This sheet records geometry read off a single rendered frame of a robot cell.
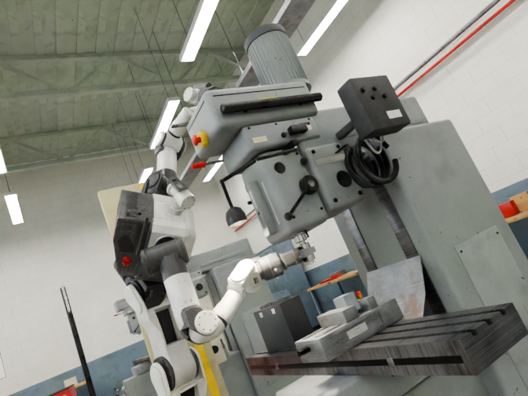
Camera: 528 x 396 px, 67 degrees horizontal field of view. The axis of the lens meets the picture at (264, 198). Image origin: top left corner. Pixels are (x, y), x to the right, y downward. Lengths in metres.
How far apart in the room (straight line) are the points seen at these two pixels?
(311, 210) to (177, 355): 0.81
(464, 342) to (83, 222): 10.20
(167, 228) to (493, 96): 4.78
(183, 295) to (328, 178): 0.67
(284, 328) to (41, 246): 9.21
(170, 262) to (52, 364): 8.94
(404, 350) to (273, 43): 1.30
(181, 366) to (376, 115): 1.22
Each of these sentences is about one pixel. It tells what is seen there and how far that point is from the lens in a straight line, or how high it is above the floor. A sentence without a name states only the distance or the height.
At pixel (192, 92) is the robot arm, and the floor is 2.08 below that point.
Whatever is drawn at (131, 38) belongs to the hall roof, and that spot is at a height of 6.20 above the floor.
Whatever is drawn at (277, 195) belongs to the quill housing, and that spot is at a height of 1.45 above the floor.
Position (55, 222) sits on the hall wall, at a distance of 10.80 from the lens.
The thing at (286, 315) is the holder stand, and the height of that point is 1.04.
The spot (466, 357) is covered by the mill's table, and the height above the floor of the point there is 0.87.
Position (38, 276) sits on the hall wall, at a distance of 10.48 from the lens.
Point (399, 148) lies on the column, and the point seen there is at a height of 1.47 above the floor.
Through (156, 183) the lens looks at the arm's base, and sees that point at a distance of 1.73.
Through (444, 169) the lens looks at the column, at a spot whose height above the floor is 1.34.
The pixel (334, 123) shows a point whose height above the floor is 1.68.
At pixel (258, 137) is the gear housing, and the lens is 1.46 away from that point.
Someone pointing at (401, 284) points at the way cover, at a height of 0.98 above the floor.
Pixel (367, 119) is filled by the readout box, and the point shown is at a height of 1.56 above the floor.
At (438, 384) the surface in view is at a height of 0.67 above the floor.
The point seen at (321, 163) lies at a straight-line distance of 1.55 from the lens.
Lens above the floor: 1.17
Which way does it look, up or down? 12 degrees up
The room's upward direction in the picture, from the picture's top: 23 degrees counter-clockwise
